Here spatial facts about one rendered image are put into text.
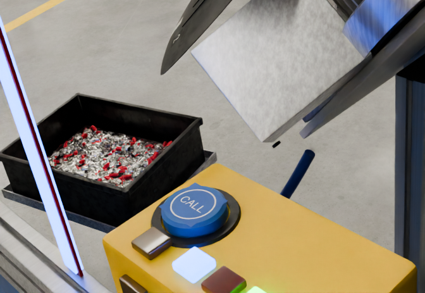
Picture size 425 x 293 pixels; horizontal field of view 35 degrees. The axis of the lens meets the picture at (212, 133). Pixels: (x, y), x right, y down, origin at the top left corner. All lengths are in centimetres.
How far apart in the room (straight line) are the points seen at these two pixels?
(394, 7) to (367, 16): 3
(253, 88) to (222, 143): 168
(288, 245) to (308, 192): 177
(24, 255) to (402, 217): 52
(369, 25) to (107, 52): 262
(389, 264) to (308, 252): 4
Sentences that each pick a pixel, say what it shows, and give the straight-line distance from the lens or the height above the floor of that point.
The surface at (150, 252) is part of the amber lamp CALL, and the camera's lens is 40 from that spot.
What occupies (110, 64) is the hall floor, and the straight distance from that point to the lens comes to 314.
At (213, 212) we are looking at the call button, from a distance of 41.
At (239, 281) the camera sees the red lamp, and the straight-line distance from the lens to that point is 37.
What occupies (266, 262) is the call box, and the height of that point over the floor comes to 107.
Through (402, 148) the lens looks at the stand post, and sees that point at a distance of 93.
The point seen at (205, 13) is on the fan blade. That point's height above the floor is 99.
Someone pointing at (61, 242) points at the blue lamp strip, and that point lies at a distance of 70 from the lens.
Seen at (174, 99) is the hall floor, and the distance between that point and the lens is 275.
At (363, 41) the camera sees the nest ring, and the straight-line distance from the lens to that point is 71.
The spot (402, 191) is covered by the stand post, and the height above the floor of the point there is 73.
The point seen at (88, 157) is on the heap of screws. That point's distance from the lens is 93.
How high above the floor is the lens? 134
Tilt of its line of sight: 33 degrees down
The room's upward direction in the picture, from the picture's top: 9 degrees counter-clockwise
